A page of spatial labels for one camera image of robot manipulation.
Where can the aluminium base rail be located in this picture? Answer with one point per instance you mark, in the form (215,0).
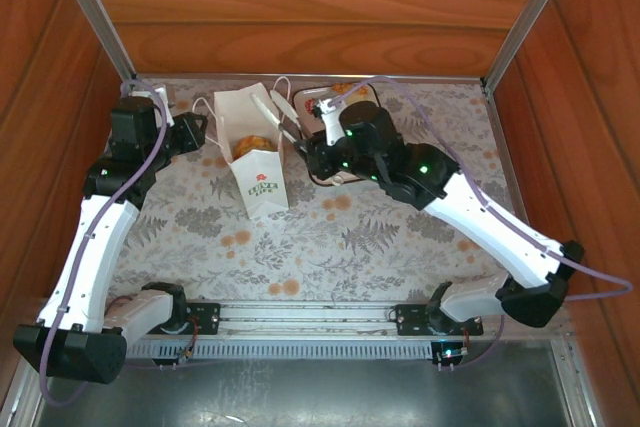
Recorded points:
(305,317)

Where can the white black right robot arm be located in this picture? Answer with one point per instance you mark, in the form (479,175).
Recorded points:
(500,232)

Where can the grey metal sheet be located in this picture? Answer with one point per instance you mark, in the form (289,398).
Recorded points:
(300,397)

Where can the aluminium frame post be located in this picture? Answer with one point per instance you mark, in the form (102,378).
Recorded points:
(533,12)
(95,12)

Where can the white paper bag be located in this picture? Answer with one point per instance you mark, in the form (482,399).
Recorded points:
(260,187)

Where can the strawberry print tray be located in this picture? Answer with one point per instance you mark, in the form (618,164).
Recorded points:
(306,97)

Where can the aluminium frame rail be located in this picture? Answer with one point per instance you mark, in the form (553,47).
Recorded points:
(505,157)
(15,402)
(575,387)

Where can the flat cheese topped bread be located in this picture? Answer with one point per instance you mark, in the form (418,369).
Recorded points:
(347,89)

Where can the floral tablecloth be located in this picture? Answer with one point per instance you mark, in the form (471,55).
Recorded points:
(300,247)

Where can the circuit board with green light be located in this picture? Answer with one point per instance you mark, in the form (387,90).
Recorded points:
(450,353)

